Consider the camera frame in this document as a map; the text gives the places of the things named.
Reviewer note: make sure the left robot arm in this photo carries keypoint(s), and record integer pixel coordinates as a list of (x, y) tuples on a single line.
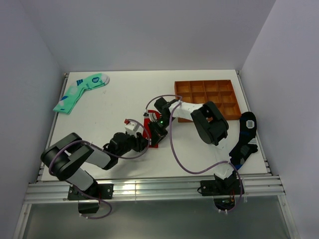
[(65, 158)]

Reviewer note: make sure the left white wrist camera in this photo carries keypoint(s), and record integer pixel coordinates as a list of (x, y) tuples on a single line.
[(131, 127)]

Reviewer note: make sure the orange compartment tray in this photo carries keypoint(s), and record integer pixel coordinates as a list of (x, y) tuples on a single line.
[(220, 92)]

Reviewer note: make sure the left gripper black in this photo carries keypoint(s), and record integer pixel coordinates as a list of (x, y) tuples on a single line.
[(140, 142)]

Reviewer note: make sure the mint green patterned sock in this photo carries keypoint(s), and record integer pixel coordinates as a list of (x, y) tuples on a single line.
[(77, 89)]

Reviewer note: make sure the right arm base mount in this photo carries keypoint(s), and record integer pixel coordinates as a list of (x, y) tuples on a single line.
[(227, 188)]

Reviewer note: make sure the aluminium frame rail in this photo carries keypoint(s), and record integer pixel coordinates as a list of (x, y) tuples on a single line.
[(152, 189)]

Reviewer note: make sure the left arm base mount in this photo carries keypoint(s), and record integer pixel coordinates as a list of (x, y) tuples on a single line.
[(91, 200)]

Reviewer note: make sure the black blue sock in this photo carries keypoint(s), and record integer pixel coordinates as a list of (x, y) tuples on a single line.
[(247, 143)]

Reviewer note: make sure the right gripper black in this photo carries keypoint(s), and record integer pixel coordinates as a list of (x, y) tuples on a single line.
[(157, 135)]

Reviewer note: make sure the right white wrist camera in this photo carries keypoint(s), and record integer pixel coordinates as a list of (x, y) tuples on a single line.
[(151, 115)]

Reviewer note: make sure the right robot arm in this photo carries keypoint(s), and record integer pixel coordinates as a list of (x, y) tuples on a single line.
[(211, 126)]

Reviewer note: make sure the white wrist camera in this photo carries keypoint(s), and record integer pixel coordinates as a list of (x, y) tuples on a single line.
[(131, 127), (151, 115)]

